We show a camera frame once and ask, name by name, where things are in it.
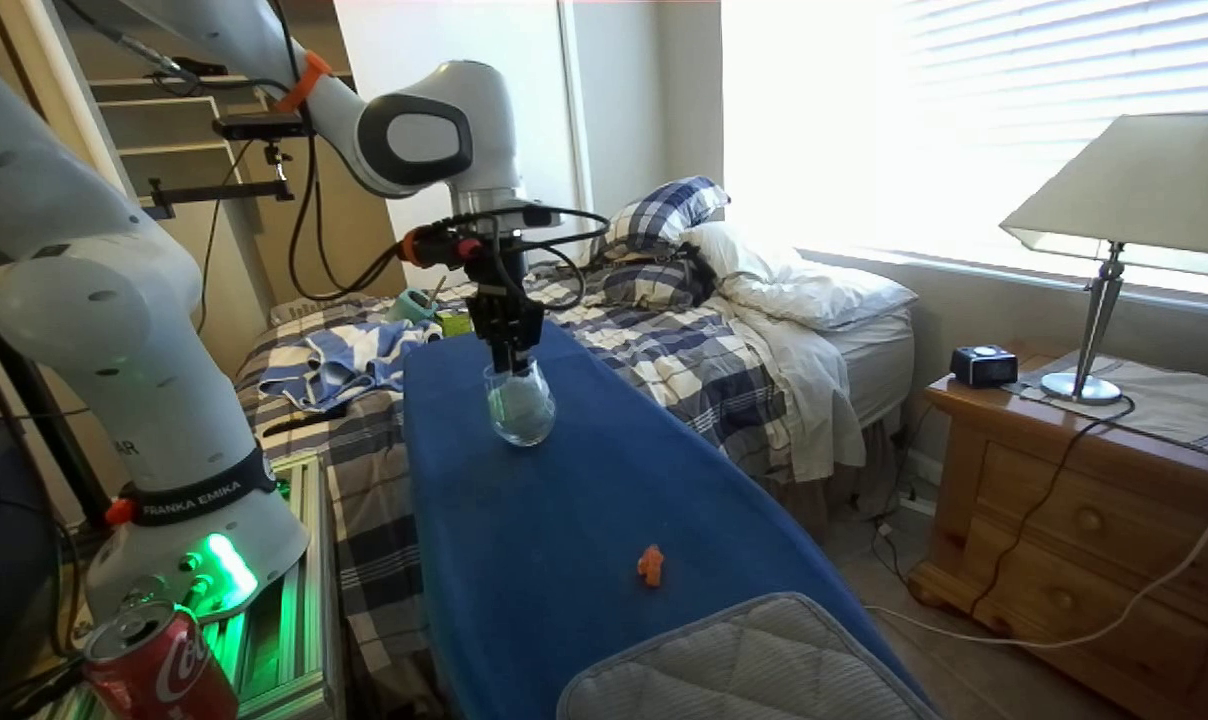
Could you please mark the white crumpled sheet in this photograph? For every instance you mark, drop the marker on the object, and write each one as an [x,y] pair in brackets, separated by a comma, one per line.
[836,342]

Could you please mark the white window blinds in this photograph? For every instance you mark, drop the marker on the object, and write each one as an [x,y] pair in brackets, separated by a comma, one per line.
[916,124]

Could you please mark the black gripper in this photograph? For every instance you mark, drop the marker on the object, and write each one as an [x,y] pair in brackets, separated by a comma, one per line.
[501,312]

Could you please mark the red soda can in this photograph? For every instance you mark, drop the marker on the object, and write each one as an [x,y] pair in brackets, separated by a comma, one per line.
[152,665]

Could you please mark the grey quilted pad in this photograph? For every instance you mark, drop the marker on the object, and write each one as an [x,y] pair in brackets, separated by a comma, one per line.
[766,659]

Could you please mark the wooden nightstand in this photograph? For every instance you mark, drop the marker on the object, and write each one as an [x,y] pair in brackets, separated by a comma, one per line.
[1080,532]

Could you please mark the small black alarm clock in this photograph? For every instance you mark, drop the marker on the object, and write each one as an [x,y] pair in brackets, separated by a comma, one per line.
[986,364]

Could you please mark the plaid pillow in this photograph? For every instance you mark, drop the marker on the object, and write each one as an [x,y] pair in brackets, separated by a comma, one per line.
[651,262]

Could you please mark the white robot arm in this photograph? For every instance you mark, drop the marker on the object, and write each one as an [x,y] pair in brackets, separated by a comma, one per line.
[105,296]

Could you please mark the bed with plaid bedding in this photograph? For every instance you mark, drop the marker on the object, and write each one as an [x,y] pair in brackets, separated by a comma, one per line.
[690,361]

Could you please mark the blue white cloth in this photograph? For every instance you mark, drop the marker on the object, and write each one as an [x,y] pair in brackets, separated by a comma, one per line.
[346,361]

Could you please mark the clear glass cup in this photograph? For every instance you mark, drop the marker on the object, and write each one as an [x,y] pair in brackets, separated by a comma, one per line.
[521,406]

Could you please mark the table lamp with shade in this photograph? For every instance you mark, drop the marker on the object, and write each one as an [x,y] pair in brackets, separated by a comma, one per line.
[1133,199]

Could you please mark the small orange object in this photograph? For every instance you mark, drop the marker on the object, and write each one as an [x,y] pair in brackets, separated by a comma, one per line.
[651,566]

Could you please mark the blue ironing board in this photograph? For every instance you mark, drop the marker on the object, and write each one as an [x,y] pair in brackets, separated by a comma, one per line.
[531,552]

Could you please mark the wooden wall shelf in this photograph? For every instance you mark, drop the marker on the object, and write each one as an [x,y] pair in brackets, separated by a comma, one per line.
[196,139]

